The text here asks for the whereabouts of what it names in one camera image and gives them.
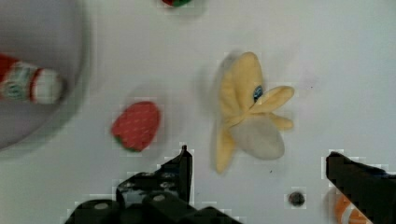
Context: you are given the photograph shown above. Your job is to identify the plush orange slice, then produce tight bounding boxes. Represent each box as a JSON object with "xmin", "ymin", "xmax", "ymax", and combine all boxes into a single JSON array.
[{"xmin": 334, "ymin": 194, "xmax": 373, "ymax": 224}]

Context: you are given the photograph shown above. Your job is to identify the light red plush strawberry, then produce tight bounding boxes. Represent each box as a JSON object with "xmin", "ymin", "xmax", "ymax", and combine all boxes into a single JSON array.
[{"xmin": 111, "ymin": 101, "xmax": 162, "ymax": 151}]

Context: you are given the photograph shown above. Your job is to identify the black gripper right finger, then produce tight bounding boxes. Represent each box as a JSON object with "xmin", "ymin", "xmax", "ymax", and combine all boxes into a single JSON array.
[{"xmin": 326, "ymin": 152, "xmax": 396, "ymax": 224}]

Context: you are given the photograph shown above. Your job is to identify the dark red plush strawberry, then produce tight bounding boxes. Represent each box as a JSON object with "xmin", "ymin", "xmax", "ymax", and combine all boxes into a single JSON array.
[{"xmin": 162, "ymin": 0, "xmax": 191, "ymax": 7}]

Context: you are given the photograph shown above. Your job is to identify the yellow plush peeled banana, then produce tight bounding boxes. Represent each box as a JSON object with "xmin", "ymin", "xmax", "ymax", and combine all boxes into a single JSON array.
[{"xmin": 216, "ymin": 52, "xmax": 294, "ymax": 174}]

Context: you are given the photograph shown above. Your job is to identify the red plush ketchup bottle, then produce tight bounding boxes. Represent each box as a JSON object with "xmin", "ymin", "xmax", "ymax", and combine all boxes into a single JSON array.
[{"xmin": 0, "ymin": 54, "xmax": 64, "ymax": 105}]

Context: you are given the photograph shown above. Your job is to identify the grey round plate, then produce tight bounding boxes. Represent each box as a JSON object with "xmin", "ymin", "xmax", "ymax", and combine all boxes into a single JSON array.
[{"xmin": 0, "ymin": 0, "xmax": 87, "ymax": 150}]

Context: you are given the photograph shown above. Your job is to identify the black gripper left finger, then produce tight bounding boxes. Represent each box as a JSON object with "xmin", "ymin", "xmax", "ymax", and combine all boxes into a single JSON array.
[{"xmin": 116, "ymin": 145, "xmax": 192, "ymax": 205}]

